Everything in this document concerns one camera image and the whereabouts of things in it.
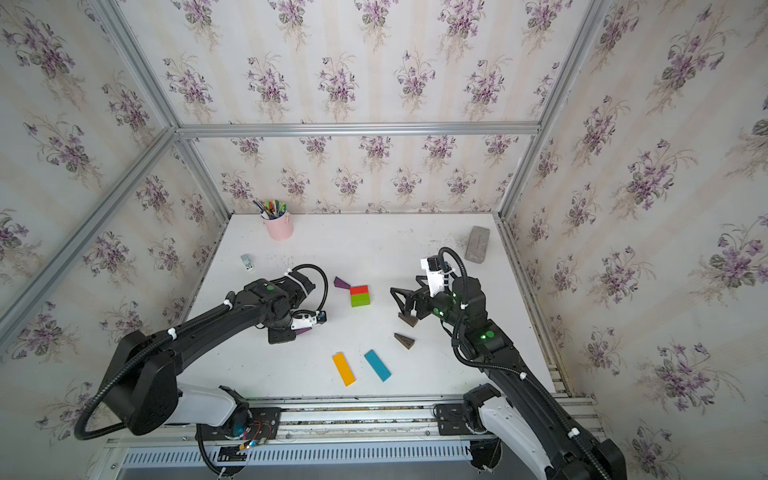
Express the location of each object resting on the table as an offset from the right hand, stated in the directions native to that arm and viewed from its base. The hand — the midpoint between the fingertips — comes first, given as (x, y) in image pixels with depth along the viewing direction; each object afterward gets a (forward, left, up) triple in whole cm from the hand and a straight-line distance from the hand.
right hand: (411, 285), depth 74 cm
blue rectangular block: (-14, +8, -22) cm, 27 cm away
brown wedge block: (-7, +1, -20) cm, 21 cm away
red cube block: (+10, +16, -20) cm, 28 cm away
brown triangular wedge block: (0, -1, -21) cm, 21 cm away
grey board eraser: (+30, -26, -20) cm, 44 cm away
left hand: (-5, +36, -15) cm, 39 cm away
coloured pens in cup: (+37, +49, -10) cm, 62 cm away
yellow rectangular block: (-14, +18, -22) cm, 32 cm away
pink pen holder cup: (+34, +47, -17) cm, 60 cm away
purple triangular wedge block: (+12, +22, -20) cm, 32 cm away
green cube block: (+8, +15, -22) cm, 28 cm away
